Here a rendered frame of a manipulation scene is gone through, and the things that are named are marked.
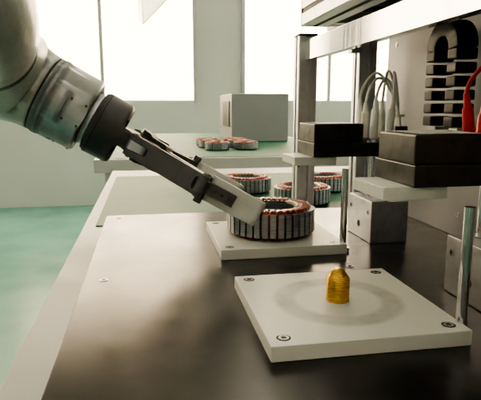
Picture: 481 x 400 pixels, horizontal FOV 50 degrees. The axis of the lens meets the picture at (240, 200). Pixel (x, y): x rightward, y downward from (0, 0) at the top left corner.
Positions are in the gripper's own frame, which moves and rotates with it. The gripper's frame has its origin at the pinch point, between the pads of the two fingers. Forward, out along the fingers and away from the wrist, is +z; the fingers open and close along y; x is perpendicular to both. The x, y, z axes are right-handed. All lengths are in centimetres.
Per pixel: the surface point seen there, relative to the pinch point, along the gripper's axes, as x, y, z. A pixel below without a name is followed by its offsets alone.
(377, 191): 7.5, 26.1, 2.7
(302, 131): 11.5, -1.6, 3.1
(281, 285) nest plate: -3.6, 19.9, 2.3
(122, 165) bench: -19, -133, -13
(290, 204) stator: 2.5, -1.6, 6.5
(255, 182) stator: 1.7, -46.2, 12.6
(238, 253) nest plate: -4.9, 7.4, 1.0
